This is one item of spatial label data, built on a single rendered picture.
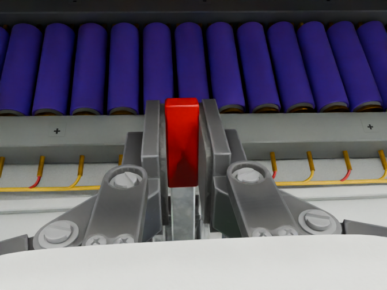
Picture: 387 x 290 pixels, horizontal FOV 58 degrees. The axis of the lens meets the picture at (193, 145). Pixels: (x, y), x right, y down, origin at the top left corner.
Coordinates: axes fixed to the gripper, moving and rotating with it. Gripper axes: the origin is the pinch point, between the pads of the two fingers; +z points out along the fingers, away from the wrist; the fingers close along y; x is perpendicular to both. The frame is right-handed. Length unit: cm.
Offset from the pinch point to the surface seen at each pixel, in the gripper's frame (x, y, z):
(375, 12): 2.3, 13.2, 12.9
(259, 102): -1.4, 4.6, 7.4
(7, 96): -0.9, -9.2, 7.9
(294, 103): -1.5, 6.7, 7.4
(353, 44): 0.8, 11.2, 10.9
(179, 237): -4.4, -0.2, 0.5
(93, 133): -1.9, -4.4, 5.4
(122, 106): -1.4, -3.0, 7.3
